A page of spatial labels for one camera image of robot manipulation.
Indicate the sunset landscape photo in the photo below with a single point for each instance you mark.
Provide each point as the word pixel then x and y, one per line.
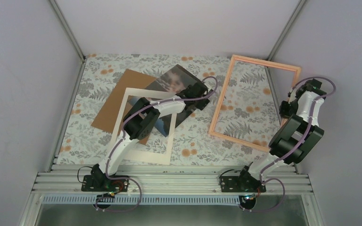
pixel 165 123

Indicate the brown cardboard backing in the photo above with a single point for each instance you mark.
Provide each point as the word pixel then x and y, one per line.
pixel 106 118

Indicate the white mat board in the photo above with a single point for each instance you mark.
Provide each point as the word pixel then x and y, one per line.
pixel 137 155

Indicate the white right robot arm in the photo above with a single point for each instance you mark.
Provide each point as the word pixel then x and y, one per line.
pixel 296 138

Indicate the clear acrylic sheet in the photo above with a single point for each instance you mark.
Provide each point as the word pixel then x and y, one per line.
pixel 175 80

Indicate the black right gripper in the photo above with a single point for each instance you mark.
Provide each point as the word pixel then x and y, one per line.
pixel 283 111

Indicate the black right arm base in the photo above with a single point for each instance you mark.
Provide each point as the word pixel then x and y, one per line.
pixel 244 182

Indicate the aluminium rail base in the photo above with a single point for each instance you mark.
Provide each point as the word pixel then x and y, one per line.
pixel 163 185

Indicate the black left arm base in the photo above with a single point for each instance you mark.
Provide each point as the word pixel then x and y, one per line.
pixel 96 181

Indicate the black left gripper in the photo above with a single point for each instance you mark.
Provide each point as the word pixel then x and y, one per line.
pixel 202 104

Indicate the floral patterned tablecloth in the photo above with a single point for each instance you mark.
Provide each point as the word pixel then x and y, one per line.
pixel 192 145

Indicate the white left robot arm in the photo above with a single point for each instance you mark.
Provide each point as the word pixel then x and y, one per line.
pixel 124 143

